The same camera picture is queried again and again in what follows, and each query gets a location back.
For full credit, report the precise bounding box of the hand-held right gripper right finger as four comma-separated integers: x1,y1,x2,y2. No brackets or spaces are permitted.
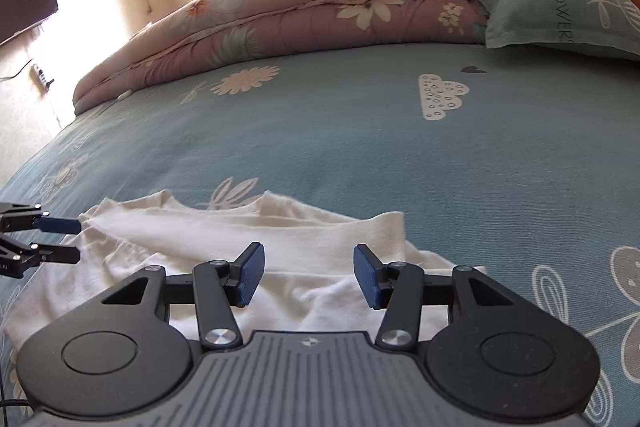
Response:
352,244,516,349

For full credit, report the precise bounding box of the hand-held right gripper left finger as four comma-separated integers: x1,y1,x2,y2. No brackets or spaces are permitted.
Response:
102,242,266,349

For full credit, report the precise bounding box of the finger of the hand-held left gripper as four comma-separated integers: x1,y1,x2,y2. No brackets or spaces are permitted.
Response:
0,239,81,271
0,202,81,235

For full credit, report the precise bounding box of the white printed sweatshirt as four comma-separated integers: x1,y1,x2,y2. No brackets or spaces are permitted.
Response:
2,189,488,348

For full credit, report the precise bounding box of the bed with blue floral sheet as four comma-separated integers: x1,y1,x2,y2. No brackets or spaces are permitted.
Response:
0,39,640,427

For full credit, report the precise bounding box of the white power strip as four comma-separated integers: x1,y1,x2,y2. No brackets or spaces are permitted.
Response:
30,64,55,95

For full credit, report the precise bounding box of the folded pink floral quilt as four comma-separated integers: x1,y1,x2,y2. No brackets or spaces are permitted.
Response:
72,0,556,118

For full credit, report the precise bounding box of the green printed pillow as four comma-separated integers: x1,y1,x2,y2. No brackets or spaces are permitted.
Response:
475,0,640,62

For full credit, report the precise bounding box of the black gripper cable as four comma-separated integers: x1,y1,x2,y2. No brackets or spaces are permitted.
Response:
0,377,31,409

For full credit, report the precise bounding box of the television cable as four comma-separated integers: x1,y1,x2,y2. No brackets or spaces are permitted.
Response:
0,57,34,82

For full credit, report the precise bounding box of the wall-mounted television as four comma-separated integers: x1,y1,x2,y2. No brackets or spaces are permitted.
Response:
0,0,60,48

